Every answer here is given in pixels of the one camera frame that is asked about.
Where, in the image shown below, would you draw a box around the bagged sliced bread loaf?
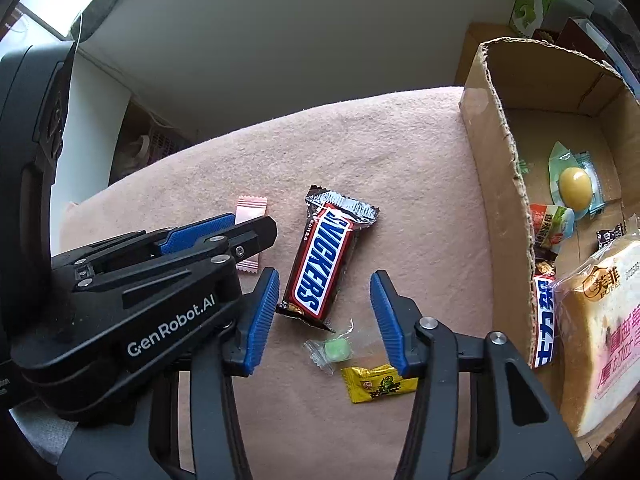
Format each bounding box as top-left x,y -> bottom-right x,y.
554,234 -> 639,438

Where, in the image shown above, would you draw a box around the Snickers bar chinese label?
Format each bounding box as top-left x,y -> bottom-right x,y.
533,259 -> 555,368

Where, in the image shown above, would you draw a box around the Snickers bar english label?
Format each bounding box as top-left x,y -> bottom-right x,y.
276,185 -> 380,332

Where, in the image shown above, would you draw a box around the black patterned candy wrapper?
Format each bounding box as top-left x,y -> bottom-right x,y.
597,222 -> 627,250

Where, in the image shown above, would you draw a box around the clear green candy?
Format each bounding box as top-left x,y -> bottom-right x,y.
303,318 -> 355,375

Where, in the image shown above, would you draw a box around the yellow candy wrapper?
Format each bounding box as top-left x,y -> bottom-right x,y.
341,364 -> 419,404

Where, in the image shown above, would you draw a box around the pink candy wrapper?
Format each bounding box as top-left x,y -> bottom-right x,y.
234,194 -> 269,274

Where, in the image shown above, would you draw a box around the brown cardboard box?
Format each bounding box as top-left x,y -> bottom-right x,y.
460,38 -> 639,448

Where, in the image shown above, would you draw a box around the dark red shoe box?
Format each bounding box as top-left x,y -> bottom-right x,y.
555,18 -> 639,70

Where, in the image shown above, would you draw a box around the red orange jelly cup snack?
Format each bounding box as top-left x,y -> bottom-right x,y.
529,204 -> 575,255

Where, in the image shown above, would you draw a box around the green jelly cup snack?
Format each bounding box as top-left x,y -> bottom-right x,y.
548,142 -> 605,220

